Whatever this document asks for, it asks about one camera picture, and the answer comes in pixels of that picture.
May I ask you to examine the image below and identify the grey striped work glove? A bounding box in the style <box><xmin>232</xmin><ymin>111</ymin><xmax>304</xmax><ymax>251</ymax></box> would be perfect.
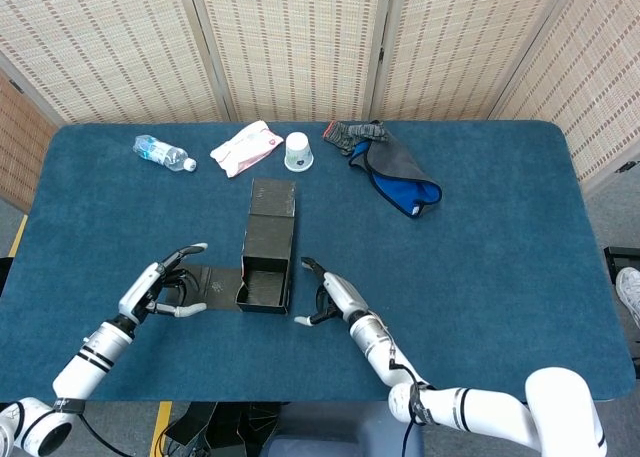
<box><xmin>322</xmin><ymin>120</ymin><xmax>391</xmax><ymax>157</ymax></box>

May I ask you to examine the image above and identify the beige woven folding screen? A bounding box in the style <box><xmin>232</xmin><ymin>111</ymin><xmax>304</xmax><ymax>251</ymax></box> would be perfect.
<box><xmin>0</xmin><ymin>0</ymin><xmax>640</xmax><ymax>193</ymax></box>

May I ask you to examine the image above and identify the white sneaker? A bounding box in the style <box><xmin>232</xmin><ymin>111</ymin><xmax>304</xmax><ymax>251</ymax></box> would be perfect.
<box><xmin>615</xmin><ymin>266</ymin><xmax>640</xmax><ymax>328</ymax></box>

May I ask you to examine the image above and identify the black stand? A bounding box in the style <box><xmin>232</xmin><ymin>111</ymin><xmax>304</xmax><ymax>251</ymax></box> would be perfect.
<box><xmin>603</xmin><ymin>245</ymin><xmax>640</xmax><ymax>278</ymax></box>

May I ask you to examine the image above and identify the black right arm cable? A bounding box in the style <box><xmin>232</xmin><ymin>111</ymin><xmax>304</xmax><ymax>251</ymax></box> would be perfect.
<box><xmin>387</xmin><ymin>356</ymin><xmax>426</xmax><ymax>457</ymax></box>

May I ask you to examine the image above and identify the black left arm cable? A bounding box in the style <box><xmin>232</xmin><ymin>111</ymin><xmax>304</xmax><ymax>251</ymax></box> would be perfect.
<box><xmin>74</xmin><ymin>406</ymin><xmax>131</xmax><ymax>457</ymax></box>

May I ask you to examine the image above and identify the white floral paper cup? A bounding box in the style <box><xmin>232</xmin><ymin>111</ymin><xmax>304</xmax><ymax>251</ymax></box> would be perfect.
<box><xmin>284</xmin><ymin>131</ymin><xmax>315</xmax><ymax>173</ymax></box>

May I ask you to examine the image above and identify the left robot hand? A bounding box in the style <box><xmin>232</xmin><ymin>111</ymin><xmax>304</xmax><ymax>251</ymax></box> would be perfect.
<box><xmin>117</xmin><ymin>242</ymin><xmax>209</xmax><ymax>324</ymax></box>

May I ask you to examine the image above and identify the black cardboard sheets pile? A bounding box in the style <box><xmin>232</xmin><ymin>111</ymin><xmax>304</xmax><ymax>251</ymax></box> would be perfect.
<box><xmin>163</xmin><ymin>401</ymin><xmax>291</xmax><ymax>451</ymax></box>

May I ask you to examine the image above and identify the brown woven screen panel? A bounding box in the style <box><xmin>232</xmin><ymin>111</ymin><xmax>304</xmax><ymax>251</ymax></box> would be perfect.
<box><xmin>0</xmin><ymin>69</ymin><xmax>60</xmax><ymax>213</ymax></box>

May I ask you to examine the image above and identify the blue grey cloth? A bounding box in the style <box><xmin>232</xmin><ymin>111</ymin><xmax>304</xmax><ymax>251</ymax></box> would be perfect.
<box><xmin>348</xmin><ymin>131</ymin><xmax>443</xmax><ymax>221</ymax></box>

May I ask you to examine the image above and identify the black cardboard box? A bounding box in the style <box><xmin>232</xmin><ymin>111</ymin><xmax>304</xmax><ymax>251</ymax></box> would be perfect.
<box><xmin>174</xmin><ymin>177</ymin><xmax>297</xmax><ymax>316</ymax></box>

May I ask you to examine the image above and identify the blue felt-covered table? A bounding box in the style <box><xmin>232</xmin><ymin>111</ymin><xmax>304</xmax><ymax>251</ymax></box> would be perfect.
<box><xmin>1</xmin><ymin>120</ymin><xmax>637</xmax><ymax>403</ymax></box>

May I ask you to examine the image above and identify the blue grey seat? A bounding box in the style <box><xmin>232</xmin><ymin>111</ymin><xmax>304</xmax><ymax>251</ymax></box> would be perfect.
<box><xmin>259</xmin><ymin>401</ymin><xmax>426</xmax><ymax>457</ymax></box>

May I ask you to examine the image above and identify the clear plastic water bottle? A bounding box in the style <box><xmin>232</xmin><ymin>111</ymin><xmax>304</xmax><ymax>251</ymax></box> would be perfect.
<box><xmin>132</xmin><ymin>134</ymin><xmax>198</xmax><ymax>173</ymax></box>

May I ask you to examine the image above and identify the white pink tissue pack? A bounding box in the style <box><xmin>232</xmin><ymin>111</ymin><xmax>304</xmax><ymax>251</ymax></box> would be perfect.
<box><xmin>209</xmin><ymin>120</ymin><xmax>285</xmax><ymax>179</ymax></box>

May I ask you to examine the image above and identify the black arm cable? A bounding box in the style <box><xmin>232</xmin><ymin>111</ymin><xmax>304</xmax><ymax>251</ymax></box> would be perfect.
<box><xmin>74</xmin><ymin>406</ymin><xmax>131</xmax><ymax>457</ymax></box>
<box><xmin>387</xmin><ymin>356</ymin><xmax>426</xmax><ymax>457</ymax></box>

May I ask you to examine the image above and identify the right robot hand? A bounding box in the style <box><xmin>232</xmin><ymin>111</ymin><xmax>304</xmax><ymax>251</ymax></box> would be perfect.
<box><xmin>293</xmin><ymin>256</ymin><xmax>370</xmax><ymax>328</ymax></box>

